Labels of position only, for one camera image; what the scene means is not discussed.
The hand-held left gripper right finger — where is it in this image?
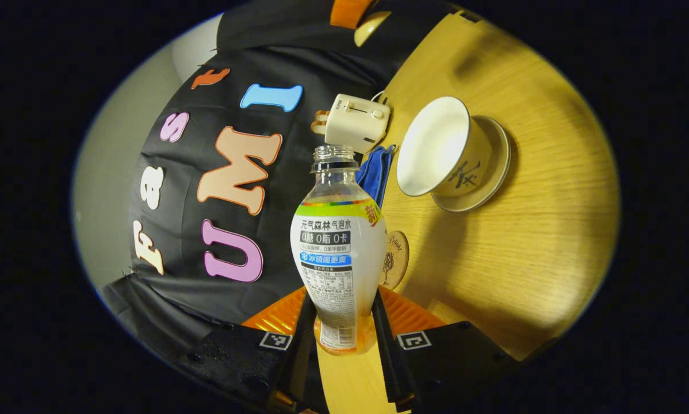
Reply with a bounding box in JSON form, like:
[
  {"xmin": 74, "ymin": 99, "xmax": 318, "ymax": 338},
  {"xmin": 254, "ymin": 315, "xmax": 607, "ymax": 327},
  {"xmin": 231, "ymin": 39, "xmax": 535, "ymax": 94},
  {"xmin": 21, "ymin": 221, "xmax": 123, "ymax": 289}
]
[{"xmin": 372, "ymin": 286, "xmax": 518, "ymax": 412}]

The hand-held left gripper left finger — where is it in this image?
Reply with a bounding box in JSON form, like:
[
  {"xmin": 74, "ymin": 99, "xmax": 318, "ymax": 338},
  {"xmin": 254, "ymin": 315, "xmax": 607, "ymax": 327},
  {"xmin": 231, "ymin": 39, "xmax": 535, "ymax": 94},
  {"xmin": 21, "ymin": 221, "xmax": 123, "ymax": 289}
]
[{"xmin": 178, "ymin": 286, "xmax": 317, "ymax": 412}]

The round cork coaster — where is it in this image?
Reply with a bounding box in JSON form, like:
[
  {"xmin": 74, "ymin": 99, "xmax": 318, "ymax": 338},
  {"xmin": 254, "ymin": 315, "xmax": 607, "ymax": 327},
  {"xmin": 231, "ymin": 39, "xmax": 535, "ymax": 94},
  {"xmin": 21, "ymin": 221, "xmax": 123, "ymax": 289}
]
[{"xmin": 379, "ymin": 230, "xmax": 410, "ymax": 291}]

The clear plastic water bottle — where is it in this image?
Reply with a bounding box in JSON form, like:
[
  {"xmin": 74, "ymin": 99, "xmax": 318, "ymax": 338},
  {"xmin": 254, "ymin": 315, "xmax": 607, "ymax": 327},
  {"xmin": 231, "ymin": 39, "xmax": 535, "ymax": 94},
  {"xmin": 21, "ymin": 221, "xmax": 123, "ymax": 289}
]
[{"xmin": 290, "ymin": 144, "xmax": 388, "ymax": 355}]

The white ceramic teacup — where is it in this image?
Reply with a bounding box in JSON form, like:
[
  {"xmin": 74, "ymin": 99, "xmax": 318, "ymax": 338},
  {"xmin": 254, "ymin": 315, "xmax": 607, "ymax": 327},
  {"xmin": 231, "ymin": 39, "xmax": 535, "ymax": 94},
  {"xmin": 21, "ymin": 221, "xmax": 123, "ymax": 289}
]
[{"xmin": 396, "ymin": 96, "xmax": 493, "ymax": 197}]

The white toaster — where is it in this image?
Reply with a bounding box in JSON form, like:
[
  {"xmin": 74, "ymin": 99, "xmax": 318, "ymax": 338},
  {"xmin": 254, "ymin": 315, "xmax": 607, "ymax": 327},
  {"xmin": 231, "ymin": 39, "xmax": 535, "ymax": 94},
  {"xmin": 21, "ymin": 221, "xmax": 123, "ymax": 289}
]
[{"xmin": 324, "ymin": 94, "xmax": 391, "ymax": 155}]

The black backdrop cloth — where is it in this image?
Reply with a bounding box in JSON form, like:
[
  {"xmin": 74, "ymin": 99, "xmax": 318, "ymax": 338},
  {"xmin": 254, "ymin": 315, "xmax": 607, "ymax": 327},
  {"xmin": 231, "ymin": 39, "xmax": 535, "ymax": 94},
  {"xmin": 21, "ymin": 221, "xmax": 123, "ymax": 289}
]
[{"xmin": 100, "ymin": 0, "xmax": 466, "ymax": 346}]

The blue towel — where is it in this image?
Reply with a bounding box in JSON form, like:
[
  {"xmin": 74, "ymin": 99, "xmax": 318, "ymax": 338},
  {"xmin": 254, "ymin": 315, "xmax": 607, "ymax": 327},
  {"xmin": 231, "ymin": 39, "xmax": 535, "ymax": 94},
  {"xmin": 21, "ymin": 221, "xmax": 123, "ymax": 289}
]
[{"xmin": 355, "ymin": 145, "xmax": 397, "ymax": 209}]

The white ceramic saucer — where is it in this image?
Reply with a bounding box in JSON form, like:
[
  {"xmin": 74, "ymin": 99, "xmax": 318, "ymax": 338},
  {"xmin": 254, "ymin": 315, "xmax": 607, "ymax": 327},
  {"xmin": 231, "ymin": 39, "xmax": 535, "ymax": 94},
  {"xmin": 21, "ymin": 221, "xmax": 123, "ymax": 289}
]
[{"xmin": 431, "ymin": 115, "xmax": 512, "ymax": 213}]

